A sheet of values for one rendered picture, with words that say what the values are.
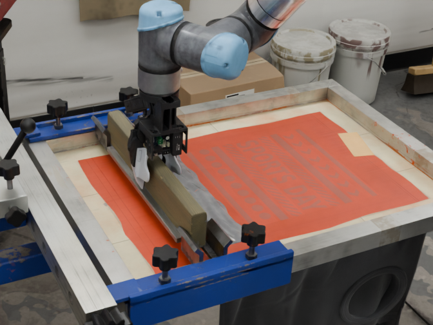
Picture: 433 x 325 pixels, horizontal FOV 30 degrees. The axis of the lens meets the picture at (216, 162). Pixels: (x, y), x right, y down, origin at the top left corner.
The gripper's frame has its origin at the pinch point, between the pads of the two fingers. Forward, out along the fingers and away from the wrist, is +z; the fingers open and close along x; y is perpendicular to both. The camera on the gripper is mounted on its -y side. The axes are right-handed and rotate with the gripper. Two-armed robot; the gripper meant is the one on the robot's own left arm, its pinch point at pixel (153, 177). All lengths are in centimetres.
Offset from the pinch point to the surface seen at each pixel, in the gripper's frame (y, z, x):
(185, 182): -3.2, 5.1, 8.6
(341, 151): -2.3, 5.6, 46.3
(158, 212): 8.8, 1.7, -2.7
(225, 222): 12.1, 5.1, 9.8
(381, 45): -166, 67, 193
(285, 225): 16.8, 5.6, 20.1
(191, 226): 20.2, -2.6, -1.7
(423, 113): -151, 101, 215
